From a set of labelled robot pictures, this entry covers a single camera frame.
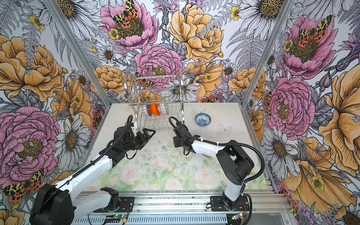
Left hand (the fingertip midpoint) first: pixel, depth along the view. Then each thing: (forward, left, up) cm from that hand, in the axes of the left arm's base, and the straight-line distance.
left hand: (152, 139), depth 82 cm
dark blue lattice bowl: (+27, +7, -1) cm, 28 cm away
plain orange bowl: (+27, +3, -3) cm, 27 cm away
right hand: (+3, -15, -10) cm, 18 cm away
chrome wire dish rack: (+19, -2, +12) cm, 23 cm away
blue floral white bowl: (+25, -33, -14) cm, 44 cm away
